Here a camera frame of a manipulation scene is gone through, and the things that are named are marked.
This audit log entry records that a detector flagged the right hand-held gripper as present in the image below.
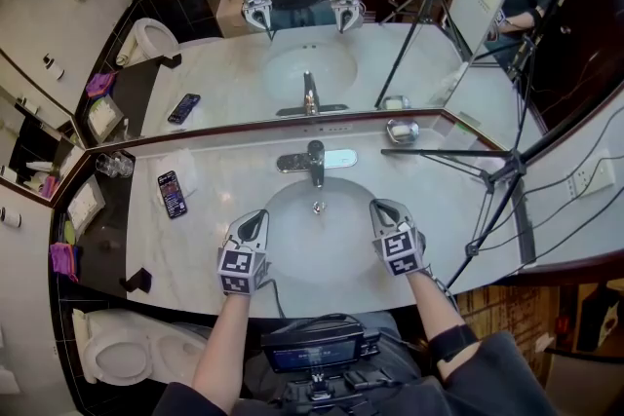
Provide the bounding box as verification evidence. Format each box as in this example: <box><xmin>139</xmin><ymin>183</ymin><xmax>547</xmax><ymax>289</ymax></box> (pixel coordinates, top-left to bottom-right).
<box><xmin>369</xmin><ymin>198</ymin><xmax>426</xmax><ymax>278</ymax></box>

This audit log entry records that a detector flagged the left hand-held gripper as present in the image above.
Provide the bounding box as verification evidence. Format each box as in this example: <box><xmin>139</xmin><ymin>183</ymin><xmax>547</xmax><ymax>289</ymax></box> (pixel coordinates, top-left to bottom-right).
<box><xmin>216</xmin><ymin>208</ymin><xmax>271</xmax><ymax>296</ymax></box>

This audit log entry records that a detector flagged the chrome faucet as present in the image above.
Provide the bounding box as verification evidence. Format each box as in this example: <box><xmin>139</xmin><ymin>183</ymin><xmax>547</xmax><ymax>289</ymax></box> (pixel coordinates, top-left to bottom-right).
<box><xmin>276</xmin><ymin>139</ymin><xmax>358</xmax><ymax>189</ymax></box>

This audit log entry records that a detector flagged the person's right forearm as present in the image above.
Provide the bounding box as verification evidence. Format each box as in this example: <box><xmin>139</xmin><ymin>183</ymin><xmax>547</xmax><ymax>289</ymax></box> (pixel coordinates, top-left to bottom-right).
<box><xmin>407</xmin><ymin>271</ymin><xmax>482</xmax><ymax>379</ymax></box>

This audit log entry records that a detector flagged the person's left forearm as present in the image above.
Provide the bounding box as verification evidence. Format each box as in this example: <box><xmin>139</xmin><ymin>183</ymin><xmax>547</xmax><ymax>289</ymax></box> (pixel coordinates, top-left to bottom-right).
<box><xmin>192</xmin><ymin>291</ymin><xmax>253</xmax><ymax>410</ymax></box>

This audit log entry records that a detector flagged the white oval sink basin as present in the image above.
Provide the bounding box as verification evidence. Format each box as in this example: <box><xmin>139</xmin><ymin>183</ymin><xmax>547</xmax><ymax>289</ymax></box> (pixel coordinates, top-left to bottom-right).
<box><xmin>262</xmin><ymin>176</ymin><xmax>391</xmax><ymax>288</ymax></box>

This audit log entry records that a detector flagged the metal soap dish with soap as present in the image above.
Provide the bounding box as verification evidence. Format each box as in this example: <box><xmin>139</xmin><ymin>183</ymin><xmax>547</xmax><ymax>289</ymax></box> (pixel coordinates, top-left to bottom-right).
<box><xmin>385</xmin><ymin>118</ymin><xmax>420</xmax><ymax>146</ymax></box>

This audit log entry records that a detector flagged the black smartphone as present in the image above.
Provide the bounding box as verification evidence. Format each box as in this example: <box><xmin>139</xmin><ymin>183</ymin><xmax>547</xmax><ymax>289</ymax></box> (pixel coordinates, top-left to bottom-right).
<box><xmin>156</xmin><ymin>170</ymin><xmax>189</xmax><ymax>220</ymax></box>

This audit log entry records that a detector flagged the white paper towel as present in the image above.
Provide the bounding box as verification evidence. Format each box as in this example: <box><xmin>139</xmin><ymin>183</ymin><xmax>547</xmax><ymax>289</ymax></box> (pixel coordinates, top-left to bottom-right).
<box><xmin>160</xmin><ymin>148</ymin><xmax>199</xmax><ymax>201</ymax></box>

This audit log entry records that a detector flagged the white paper sheet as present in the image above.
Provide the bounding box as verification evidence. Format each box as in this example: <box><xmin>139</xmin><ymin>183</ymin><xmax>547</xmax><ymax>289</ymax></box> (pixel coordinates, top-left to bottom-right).
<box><xmin>441</xmin><ymin>120</ymin><xmax>482</xmax><ymax>151</ymax></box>

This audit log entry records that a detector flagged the black tripod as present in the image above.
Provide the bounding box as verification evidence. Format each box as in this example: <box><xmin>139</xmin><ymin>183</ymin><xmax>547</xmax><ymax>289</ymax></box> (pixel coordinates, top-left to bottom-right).
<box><xmin>380</xmin><ymin>82</ymin><xmax>624</xmax><ymax>291</ymax></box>

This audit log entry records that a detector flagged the black armband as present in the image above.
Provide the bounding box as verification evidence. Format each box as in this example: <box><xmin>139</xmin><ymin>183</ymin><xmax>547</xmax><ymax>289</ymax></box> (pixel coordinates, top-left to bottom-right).
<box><xmin>428</xmin><ymin>323</ymin><xmax>482</xmax><ymax>364</ymax></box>

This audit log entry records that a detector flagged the narrow angled mirror panel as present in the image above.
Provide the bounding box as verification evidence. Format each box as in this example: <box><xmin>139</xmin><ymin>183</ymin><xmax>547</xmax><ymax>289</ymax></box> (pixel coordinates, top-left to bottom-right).
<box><xmin>0</xmin><ymin>85</ymin><xmax>90</xmax><ymax>209</ymax></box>
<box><xmin>441</xmin><ymin>0</ymin><xmax>624</xmax><ymax>160</ymax></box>

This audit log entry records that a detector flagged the tray with white packets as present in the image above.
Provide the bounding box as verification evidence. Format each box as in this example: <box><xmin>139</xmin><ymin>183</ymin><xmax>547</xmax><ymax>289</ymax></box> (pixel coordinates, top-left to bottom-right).
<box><xmin>65</xmin><ymin>182</ymin><xmax>106</xmax><ymax>235</ymax></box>

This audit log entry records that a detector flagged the white toilet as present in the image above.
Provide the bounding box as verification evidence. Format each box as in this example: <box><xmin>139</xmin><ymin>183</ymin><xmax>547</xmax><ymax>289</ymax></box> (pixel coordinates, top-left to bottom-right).
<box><xmin>71</xmin><ymin>309</ymin><xmax>209</xmax><ymax>389</ymax></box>

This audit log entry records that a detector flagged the purple folded cloth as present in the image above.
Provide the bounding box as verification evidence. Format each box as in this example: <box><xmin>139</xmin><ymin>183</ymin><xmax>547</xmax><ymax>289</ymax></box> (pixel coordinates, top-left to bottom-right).
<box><xmin>49</xmin><ymin>242</ymin><xmax>82</xmax><ymax>284</ymax></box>

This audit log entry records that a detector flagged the person's dark shirt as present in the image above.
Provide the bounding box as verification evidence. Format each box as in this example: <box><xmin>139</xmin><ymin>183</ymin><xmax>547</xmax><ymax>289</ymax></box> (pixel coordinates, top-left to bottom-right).
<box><xmin>153</xmin><ymin>330</ymin><xmax>560</xmax><ymax>416</ymax></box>

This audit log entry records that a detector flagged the white folded towel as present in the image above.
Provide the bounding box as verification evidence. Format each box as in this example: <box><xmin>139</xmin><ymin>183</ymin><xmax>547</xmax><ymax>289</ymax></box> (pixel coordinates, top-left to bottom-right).
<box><xmin>0</xmin><ymin>364</ymin><xmax>21</xmax><ymax>396</ymax></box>

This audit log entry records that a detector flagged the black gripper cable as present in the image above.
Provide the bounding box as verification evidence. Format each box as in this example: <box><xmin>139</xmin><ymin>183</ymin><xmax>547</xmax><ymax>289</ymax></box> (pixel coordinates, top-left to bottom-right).
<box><xmin>270</xmin><ymin>280</ymin><xmax>289</xmax><ymax>321</ymax></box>
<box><xmin>428</xmin><ymin>265</ymin><xmax>459</xmax><ymax>308</ymax></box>

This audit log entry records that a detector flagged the black folded strap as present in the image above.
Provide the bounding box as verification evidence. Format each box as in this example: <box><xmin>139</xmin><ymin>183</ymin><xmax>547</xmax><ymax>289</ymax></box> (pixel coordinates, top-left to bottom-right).
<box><xmin>119</xmin><ymin>266</ymin><xmax>153</xmax><ymax>294</ymax></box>

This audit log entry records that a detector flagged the black chest-mounted recorder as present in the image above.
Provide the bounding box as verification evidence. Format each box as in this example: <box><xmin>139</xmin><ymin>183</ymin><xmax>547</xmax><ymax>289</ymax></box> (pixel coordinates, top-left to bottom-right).
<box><xmin>260</xmin><ymin>321</ymin><xmax>386</xmax><ymax>405</ymax></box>

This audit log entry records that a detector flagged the large wall mirror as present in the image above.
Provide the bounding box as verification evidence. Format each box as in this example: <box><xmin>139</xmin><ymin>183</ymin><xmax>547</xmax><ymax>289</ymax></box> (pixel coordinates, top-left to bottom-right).
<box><xmin>0</xmin><ymin>0</ymin><xmax>537</xmax><ymax>153</ymax></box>

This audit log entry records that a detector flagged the black power cable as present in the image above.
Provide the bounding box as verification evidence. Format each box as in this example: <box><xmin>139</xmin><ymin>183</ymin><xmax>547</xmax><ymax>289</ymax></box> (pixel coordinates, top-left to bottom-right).
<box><xmin>465</xmin><ymin>104</ymin><xmax>624</xmax><ymax>252</ymax></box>
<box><xmin>528</xmin><ymin>187</ymin><xmax>624</xmax><ymax>265</ymax></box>

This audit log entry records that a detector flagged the white wall socket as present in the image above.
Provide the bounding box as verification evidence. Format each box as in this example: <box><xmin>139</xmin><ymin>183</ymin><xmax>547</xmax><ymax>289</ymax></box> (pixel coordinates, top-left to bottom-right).
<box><xmin>565</xmin><ymin>155</ymin><xmax>616</xmax><ymax>200</ymax></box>

